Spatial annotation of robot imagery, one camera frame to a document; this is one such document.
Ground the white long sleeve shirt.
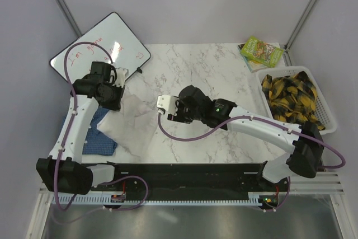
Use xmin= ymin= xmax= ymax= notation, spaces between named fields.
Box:
xmin=97 ymin=94 xmax=158 ymax=163

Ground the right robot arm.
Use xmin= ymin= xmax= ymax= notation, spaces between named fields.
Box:
xmin=157 ymin=85 xmax=324 ymax=191

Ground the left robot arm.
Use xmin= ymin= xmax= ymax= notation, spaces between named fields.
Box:
xmin=36 ymin=62 xmax=128 ymax=195

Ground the white dry-erase board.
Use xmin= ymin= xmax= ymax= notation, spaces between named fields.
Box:
xmin=49 ymin=11 xmax=153 ymax=83

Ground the blue checkered folded shirt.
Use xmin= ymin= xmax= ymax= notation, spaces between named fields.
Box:
xmin=61 ymin=107 xmax=118 ymax=156

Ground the green book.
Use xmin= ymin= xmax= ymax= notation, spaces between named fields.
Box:
xmin=238 ymin=36 xmax=284 ymax=73

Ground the yellow black plaid shirt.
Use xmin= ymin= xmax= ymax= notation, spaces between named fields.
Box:
xmin=261 ymin=71 xmax=326 ymax=131

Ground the white plastic basket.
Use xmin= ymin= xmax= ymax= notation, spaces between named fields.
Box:
xmin=253 ymin=66 xmax=337 ymax=135

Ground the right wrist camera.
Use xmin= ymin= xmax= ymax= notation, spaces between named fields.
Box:
xmin=156 ymin=95 xmax=179 ymax=116

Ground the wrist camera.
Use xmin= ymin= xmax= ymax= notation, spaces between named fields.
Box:
xmin=115 ymin=68 xmax=129 ymax=88
xmin=156 ymin=95 xmax=179 ymax=116

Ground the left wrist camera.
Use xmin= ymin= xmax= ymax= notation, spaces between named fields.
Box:
xmin=115 ymin=68 xmax=129 ymax=88

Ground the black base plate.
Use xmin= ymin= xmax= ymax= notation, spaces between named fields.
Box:
xmin=97 ymin=163 xmax=288 ymax=199

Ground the white slotted cable duct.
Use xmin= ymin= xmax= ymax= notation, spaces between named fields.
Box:
xmin=51 ymin=191 xmax=289 ymax=205

